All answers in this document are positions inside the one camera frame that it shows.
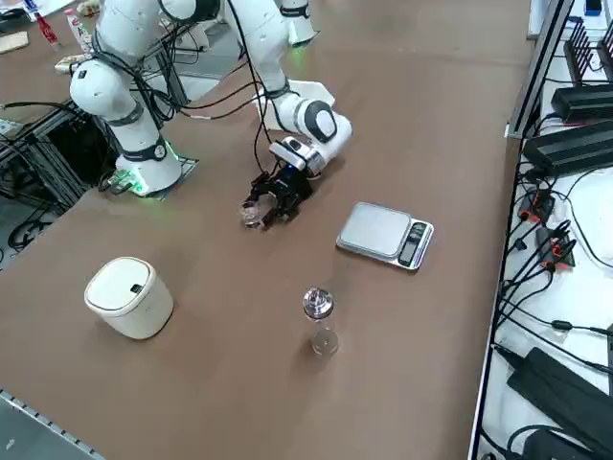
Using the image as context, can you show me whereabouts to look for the small clear measuring cup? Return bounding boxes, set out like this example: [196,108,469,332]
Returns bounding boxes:
[240,199,269,231]

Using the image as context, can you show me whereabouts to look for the black slotted rack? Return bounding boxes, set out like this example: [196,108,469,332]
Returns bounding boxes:
[563,21,613,88]

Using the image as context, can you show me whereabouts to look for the black red power socket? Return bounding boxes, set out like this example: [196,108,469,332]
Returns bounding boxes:
[518,188,556,224]
[534,226,577,272]

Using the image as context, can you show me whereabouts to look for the brown cardboard piece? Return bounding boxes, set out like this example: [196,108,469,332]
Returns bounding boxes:
[0,31,31,55]

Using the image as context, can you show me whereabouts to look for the silver digital kitchen scale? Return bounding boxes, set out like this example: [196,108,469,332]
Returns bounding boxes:
[334,200,435,272]

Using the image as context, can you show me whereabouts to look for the snack packet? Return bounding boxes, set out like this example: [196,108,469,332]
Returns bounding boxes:
[54,54,95,74]

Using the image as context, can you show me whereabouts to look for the tall clear bottle metal cap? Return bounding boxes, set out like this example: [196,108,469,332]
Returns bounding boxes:
[302,286,342,360]

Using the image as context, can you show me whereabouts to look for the red drink bottle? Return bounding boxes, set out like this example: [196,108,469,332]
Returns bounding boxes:
[34,11,62,52]

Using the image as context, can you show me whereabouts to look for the black power adapter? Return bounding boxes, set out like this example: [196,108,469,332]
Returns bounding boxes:
[550,85,613,127]
[523,122,613,174]
[506,347,613,435]

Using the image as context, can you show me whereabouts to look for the white bottle red cap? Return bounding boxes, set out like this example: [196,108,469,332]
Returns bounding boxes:
[64,7,93,55]

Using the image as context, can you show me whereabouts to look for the aluminium frame stand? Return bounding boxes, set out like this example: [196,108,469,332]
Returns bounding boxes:
[0,100,121,217]

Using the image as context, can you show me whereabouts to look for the grey metal rail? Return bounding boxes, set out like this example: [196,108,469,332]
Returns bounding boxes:
[0,387,107,460]

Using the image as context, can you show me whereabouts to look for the cream lidded waste bin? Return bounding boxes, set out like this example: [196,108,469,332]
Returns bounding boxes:
[83,257,174,341]

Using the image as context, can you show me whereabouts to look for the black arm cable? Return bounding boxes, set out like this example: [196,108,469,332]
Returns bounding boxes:
[222,0,296,181]

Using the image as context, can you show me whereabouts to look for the aluminium profile post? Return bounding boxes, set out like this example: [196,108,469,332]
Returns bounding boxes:
[506,0,576,140]

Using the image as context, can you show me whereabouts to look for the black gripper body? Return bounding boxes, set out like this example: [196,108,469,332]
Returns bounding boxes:
[267,162,316,212]

